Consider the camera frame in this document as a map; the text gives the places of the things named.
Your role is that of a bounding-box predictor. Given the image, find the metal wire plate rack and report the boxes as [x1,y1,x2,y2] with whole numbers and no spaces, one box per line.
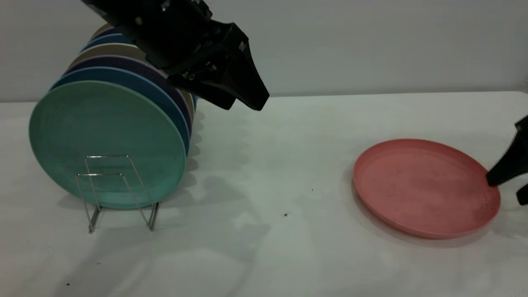
[75,155,160,234]

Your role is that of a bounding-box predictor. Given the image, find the pink plate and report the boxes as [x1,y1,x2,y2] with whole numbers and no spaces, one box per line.
[353,139,501,240]

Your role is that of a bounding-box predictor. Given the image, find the blue plate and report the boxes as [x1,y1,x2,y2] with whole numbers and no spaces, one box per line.
[49,67,191,155]
[80,34,198,110]

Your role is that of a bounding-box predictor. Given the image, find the dark purple plate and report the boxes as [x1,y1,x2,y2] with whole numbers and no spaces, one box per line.
[64,56,193,134]
[91,27,124,42]

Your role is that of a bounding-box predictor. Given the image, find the green plate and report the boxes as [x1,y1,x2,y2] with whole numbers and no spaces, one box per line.
[29,80,187,210]

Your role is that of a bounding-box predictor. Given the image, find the beige plate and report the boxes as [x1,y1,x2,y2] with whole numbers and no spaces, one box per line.
[68,43,195,124]
[92,24,114,40]

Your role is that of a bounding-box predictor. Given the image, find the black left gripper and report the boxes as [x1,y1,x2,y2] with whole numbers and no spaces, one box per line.
[124,0,269,111]

